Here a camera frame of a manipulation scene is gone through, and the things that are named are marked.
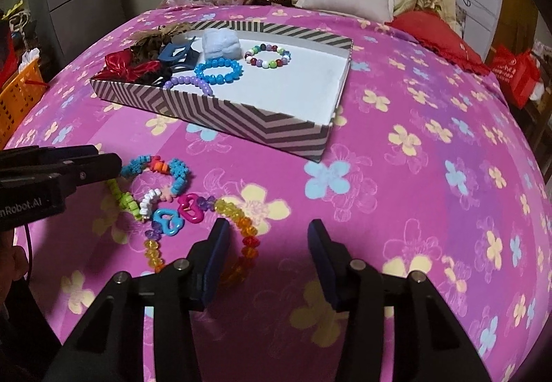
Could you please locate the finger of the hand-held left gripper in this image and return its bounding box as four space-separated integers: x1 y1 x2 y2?
0 144 103 167
0 153 122 193

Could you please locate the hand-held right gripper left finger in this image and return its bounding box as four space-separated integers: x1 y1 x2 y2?
43 219 230 382

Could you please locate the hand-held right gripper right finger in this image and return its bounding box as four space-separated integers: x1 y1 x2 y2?
307 218 492 382

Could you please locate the heart link bead necklace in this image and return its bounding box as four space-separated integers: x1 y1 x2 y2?
144 193 262 285

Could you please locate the colourful plastic link bracelet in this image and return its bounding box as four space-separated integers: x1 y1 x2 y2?
108 154 193 222

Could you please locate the gold organza scrunchie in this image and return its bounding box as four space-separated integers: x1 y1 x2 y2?
129 22 193 64

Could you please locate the striped cardboard box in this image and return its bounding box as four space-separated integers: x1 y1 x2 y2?
89 19 355 163

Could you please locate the white fluffy scrunchie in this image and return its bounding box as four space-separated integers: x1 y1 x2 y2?
202 29 242 60

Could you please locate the orange plastic basket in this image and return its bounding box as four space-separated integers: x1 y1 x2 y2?
0 59 48 145

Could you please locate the pink floral bedsheet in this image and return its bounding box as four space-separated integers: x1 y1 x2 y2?
0 5 552 382

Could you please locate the red satin bow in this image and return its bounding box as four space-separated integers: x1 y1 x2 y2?
104 51 164 84

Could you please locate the blue hair claw clip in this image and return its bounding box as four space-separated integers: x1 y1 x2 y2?
159 36 200 73

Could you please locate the red frilled pillow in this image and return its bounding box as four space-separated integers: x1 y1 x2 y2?
386 10 492 74

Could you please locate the red shopping bag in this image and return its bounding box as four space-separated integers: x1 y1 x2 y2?
492 45 542 109

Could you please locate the black cable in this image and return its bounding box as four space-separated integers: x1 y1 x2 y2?
23 223 35 279

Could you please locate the black hair tie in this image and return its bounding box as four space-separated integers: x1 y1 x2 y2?
144 65 173 86

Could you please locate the purple bead bracelet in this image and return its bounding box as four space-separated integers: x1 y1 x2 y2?
163 75 215 97

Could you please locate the blue bead bracelet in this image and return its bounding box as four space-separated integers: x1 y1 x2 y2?
194 57 243 86

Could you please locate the multicolour bead bracelet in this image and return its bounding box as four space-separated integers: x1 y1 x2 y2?
244 43 292 70

